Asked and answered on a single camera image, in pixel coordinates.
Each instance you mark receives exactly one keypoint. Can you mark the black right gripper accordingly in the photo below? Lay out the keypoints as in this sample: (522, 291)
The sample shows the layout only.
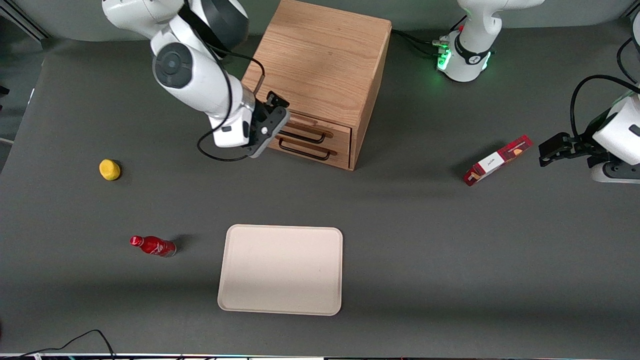
(263, 110)

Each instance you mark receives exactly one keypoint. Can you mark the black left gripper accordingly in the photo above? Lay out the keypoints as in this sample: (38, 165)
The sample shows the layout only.
(583, 148)

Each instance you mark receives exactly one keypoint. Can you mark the wooden drawer with shallow tray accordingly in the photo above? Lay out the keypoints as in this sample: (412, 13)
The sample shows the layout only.
(340, 134)

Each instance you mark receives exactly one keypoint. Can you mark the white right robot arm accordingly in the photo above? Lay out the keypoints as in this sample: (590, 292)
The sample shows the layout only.
(190, 75)

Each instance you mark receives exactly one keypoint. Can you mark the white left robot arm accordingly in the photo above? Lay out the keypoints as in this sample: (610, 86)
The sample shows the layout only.
(470, 50)

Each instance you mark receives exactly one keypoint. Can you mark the wooden drawer cabinet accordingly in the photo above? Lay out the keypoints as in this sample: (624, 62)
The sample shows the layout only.
(320, 55)

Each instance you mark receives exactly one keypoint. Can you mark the red and white carton box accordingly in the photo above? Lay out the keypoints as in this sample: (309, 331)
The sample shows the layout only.
(495, 161)

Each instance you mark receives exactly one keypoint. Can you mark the beige rectangular tray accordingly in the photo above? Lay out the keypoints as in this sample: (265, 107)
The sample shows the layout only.
(282, 272)

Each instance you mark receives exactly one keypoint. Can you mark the yellow lemon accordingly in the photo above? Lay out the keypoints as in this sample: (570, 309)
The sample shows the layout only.
(109, 170)

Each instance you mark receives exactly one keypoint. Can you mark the red soda bottle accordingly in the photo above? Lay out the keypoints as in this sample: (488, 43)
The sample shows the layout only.
(152, 246)

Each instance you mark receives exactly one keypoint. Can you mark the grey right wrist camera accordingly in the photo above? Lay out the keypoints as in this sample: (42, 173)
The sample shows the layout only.
(280, 121)

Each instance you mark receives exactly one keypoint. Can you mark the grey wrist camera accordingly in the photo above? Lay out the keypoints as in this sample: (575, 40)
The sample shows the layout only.
(280, 121)
(617, 173)

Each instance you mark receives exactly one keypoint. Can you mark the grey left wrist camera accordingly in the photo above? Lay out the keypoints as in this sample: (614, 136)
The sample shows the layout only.
(617, 173)

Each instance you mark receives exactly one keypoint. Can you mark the dark metal frame bar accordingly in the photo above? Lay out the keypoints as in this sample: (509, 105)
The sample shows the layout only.
(22, 19)

